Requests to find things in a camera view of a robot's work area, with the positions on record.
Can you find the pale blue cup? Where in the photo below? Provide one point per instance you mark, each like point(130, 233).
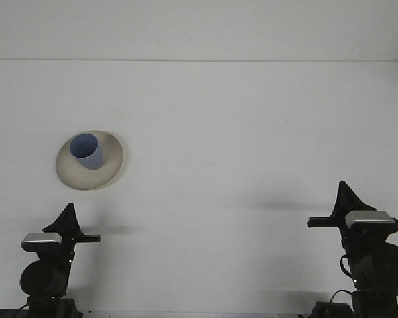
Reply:
point(93, 160)

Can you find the pale round plate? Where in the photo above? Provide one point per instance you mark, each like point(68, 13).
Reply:
point(86, 180)

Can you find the pale grey camera box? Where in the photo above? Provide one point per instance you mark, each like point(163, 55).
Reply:
point(368, 218)
point(39, 239)

